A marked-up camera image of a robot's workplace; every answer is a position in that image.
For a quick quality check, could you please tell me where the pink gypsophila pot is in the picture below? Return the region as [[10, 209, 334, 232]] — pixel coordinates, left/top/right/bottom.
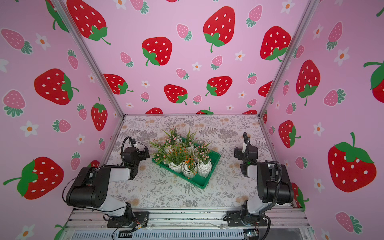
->
[[151, 140, 168, 165], [163, 126, 183, 147]]

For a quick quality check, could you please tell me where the green grass pot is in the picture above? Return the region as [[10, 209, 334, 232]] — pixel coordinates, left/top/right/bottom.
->
[[165, 144, 190, 173]]

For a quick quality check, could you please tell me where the orange gypsophila pot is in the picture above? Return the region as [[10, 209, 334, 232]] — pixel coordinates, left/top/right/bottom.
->
[[182, 155, 197, 179]]

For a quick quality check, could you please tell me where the green gypsophila pot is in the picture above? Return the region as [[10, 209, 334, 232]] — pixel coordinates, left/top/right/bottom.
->
[[184, 131, 197, 151]]

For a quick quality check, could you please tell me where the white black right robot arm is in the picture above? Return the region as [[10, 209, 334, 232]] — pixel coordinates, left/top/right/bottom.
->
[[223, 133, 294, 226]]

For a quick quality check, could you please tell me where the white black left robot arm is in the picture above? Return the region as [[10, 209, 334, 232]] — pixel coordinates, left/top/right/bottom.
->
[[62, 137, 150, 230]]

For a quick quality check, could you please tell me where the green plastic storage box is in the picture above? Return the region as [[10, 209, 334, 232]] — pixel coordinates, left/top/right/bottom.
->
[[151, 135, 221, 190]]

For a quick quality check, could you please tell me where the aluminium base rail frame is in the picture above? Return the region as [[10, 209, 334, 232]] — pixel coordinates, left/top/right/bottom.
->
[[59, 207, 316, 240]]

